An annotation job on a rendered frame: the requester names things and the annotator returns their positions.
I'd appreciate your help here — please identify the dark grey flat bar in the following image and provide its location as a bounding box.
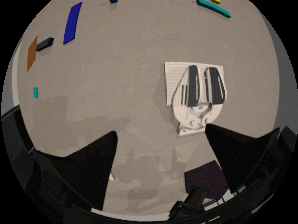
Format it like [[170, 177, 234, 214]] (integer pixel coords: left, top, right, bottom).
[[36, 37, 55, 51]]

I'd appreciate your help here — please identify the dark blue flat bar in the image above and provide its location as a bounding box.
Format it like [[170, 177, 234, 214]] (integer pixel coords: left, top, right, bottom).
[[63, 2, 82, 44]]

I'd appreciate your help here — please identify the brown rectangular plate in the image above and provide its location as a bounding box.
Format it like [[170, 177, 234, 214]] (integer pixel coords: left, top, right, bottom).
[[27, 36, 37, 69]]

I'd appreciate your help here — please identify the small teal square block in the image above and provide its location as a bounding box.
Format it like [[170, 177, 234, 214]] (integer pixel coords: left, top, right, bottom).
[[33, 87, 39, 97]]

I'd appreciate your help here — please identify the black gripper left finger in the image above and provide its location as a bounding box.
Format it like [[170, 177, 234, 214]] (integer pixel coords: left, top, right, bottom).
[[32, 131, 118, 212]]

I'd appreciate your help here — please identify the beige housing plate with two round holes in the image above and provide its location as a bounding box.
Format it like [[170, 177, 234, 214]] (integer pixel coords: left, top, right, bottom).
[[109, 172, 116, 181]]

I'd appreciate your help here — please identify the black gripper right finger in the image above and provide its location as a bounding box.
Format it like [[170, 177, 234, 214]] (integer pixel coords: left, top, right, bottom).
[[205, 123, 281, 194]]

